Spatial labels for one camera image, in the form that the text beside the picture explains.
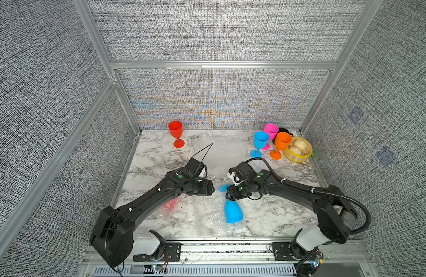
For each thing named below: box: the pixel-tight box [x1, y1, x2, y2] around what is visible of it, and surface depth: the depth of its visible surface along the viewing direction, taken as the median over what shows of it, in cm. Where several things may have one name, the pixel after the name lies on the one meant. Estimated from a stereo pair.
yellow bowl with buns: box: [282, 136, 313, 163], surface depth 106 cm
